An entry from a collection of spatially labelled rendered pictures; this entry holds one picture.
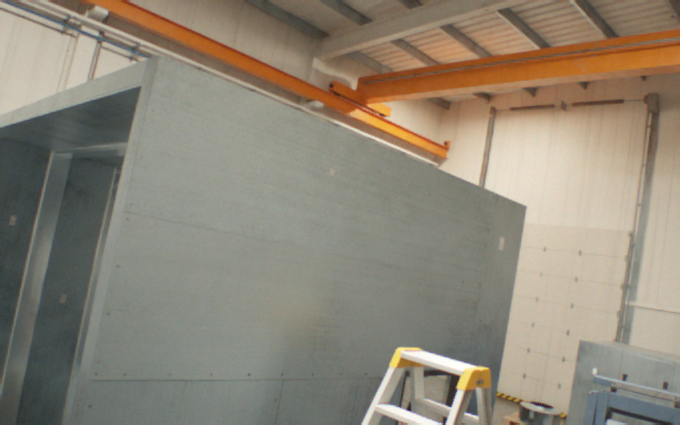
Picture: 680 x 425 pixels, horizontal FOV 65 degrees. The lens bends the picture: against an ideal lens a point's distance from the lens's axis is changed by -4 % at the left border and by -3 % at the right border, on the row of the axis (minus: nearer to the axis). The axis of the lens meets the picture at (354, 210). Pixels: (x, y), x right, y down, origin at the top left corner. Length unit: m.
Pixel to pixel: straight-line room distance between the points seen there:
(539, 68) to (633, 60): 1.70
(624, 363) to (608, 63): 4.91
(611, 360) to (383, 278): 6.34
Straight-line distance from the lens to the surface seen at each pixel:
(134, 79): 2.18
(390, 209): 2.69
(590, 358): 8.84
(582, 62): 10.51
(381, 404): 2.26
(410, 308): 2.90
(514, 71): 11.11
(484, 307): 3.47
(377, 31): 12.17
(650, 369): 8.56
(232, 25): 12.36
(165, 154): 2.00
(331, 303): 2.50
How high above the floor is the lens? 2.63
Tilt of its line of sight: 5 degrees up
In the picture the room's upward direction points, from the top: 11 degrees clockwise
